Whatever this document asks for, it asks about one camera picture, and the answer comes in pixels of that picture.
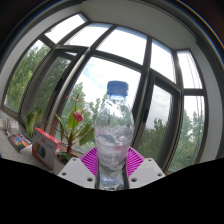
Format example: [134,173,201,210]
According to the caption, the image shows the dark-framed bay window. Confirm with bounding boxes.
[1,12,209,174]

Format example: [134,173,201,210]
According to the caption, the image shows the clear blue-capped water bottle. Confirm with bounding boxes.
[94,80,135,192]

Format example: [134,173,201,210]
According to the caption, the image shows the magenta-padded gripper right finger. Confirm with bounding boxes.
[126,146,166,190]

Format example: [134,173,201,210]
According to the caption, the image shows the red and white box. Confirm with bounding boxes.
[31,127,63,170]

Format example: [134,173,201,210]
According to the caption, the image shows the potted plant in white pot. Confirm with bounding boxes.
[53,94,98,176]

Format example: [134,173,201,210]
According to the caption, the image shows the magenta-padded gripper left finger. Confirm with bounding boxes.
[57,146,99,190]

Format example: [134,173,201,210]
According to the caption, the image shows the small green leafy plant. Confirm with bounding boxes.
[25,108,43,139]

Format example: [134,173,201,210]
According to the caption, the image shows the dark colourful book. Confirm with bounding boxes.
[7,132,33,153]

